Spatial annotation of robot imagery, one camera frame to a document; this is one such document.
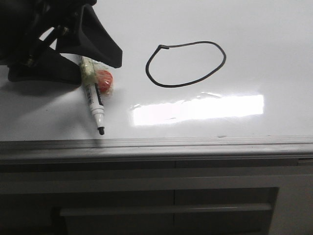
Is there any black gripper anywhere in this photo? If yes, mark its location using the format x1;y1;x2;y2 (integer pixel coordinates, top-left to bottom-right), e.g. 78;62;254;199
0;0;122;85

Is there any white whiteboard marker pen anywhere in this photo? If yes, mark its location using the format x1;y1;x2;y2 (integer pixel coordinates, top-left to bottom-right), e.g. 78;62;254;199
79;56;113;135

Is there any white whiteboard with aluminium frame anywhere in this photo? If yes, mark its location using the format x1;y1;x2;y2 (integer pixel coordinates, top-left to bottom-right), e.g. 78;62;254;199
0;0;313;164

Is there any grey cabinet with drawer handle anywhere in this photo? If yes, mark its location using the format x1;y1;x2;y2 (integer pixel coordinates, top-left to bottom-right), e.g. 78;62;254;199
0;159;313;235

